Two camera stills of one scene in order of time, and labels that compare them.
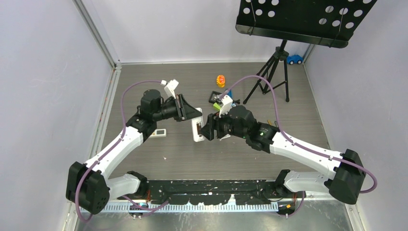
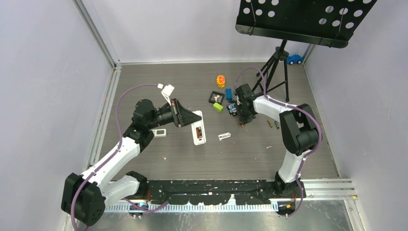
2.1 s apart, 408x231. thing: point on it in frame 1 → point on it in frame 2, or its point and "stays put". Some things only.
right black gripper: (214, 122) → (243, 120)
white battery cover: (226, 136) stays put
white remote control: (197, 123) stays put
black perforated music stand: (327, 23) stays put
